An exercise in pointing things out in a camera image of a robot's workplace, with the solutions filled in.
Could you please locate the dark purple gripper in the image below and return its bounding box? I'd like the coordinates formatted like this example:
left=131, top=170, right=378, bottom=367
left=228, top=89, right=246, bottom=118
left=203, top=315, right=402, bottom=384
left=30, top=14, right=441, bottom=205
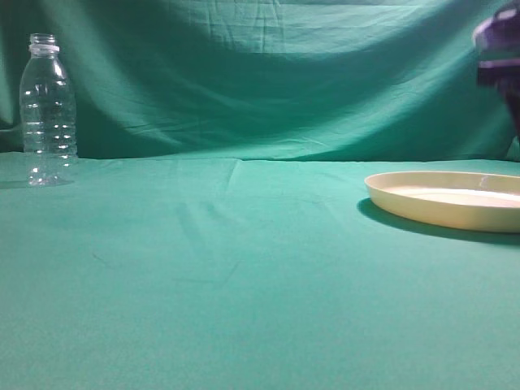
left=472, top=1, right=519, bottom=130

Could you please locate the pale yellow round plate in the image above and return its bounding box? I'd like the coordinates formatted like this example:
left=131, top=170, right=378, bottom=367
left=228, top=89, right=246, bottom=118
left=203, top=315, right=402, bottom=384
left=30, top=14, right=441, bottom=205
left=365, top=171, right=519, bottom=233

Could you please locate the green table cloth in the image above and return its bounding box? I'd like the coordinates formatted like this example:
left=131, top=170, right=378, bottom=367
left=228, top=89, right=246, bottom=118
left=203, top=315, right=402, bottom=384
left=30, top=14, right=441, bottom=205
left=1, top=1, right=519, bottom=389

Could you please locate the clear empty plastic bottle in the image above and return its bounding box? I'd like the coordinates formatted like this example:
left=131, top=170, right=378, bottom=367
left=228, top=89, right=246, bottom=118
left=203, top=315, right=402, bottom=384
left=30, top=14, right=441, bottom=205
left=19, top=33, right=78, bottom=186

